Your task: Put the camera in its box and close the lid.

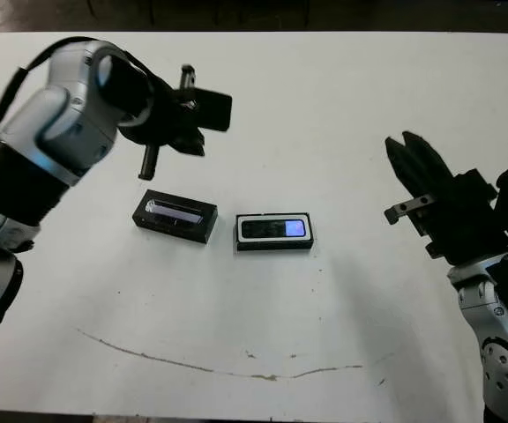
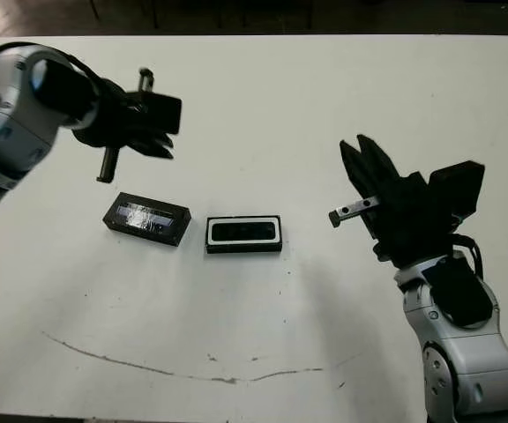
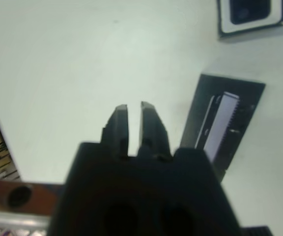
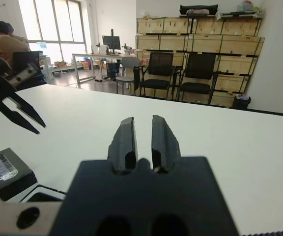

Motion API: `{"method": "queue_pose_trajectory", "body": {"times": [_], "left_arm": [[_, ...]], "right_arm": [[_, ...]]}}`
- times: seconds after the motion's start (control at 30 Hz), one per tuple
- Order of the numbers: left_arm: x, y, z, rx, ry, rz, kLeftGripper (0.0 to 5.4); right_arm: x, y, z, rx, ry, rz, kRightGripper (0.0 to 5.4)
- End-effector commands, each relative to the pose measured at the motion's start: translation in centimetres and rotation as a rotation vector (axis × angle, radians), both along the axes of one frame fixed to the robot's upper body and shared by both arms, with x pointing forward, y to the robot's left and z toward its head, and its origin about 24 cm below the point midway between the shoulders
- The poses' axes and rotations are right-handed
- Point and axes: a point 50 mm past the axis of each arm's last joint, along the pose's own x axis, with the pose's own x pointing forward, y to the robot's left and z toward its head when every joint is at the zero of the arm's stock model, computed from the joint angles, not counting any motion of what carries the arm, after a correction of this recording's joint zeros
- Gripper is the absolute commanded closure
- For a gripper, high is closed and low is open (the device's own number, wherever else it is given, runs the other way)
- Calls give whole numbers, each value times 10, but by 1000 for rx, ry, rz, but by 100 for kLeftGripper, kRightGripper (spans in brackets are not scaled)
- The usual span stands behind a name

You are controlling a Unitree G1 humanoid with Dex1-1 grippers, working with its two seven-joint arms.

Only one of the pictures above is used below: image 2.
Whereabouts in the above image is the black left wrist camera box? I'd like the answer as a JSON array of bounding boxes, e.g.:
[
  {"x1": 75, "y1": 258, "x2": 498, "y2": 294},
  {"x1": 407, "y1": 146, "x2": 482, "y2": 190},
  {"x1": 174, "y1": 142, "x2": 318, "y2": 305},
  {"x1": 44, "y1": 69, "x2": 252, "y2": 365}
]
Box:
[{"x1": 141, "y1": 91, "x2": 183, "y2": 135}]

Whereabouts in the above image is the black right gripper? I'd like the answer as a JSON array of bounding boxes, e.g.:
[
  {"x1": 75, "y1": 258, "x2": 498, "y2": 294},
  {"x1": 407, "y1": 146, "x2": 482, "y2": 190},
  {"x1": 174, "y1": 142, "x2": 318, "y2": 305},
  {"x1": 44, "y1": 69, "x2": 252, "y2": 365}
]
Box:
[{"x1": 327, "y1": 134, "x2": 462, "y2": 269}]

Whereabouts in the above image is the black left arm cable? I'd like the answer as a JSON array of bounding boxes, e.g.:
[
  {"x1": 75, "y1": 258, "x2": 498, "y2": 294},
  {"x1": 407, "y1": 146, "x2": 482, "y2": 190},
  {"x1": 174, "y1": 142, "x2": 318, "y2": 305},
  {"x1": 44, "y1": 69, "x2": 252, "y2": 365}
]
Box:
[{"x1": 0, "y1": 41, "x2": 101, "y2": 89}]

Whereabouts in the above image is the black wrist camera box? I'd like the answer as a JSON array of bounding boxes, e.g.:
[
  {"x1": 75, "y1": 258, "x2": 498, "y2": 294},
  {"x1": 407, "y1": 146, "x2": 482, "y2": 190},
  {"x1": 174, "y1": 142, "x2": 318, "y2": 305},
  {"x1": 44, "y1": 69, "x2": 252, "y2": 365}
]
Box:
[
  {"x1": 429, "y1": 160, "x2": 487, "y2": 221},
  {"x1": 141, "y1": 91, "x2": 183, "y2": 135}
]

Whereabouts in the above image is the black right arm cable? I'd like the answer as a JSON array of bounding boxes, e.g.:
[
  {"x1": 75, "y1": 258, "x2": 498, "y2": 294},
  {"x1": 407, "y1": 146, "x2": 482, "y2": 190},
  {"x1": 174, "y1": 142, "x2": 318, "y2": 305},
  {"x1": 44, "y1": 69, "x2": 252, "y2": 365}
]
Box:
[{"x1": 450, "y1": 233, "x2": 484, "y2": 283}]

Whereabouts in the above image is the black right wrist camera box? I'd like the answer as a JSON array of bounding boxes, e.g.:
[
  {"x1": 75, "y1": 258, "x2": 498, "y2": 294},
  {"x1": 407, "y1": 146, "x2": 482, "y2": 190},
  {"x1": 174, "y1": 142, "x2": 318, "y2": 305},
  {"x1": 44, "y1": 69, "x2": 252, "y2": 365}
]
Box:
[{"x1": 429, "y1": 160, "x2": 487, "y2": 221}]

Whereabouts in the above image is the black oblong camera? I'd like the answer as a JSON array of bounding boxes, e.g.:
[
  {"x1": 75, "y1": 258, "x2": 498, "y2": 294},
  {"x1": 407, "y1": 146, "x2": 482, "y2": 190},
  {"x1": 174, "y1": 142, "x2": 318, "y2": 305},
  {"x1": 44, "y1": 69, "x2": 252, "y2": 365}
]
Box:
[{"x1": 213, "y1": 221, "x2": 276, "y2": 244}]

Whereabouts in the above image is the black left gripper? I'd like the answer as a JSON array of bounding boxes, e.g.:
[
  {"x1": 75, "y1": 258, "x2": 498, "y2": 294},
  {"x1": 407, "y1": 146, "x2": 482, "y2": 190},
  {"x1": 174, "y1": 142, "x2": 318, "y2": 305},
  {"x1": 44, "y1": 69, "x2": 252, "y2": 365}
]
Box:
[{"x1": 71, "y1": 67, "x2": 176, "y2": 183}]

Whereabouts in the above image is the black box lid with print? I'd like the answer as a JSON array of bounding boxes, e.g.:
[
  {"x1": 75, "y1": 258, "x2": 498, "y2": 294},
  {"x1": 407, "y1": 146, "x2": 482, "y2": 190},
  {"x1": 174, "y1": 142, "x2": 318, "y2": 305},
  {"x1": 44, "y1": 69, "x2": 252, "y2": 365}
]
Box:
[{"x1": 102, "y1": 191, "x2": 192, "y2": 249}]

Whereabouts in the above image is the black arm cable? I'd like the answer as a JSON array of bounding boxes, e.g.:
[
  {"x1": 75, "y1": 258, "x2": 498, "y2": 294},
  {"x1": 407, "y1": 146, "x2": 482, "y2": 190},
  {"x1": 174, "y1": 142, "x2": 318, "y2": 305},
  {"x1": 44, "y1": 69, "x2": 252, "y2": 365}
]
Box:
[
  {"x1": 450, "y1": 233, "x2": 484, "y2": 283},
  {"x1": 0, "y1": 41, "x2": 101, "y2": 89}
]

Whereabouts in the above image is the black box with white insert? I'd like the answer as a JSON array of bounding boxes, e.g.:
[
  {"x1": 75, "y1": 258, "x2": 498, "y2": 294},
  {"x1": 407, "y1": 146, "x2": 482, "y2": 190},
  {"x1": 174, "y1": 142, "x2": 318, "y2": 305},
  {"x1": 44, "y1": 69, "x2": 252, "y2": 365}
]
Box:
[{"x1": 204, "y1": 214, "x2": 285, "y2": 256}]

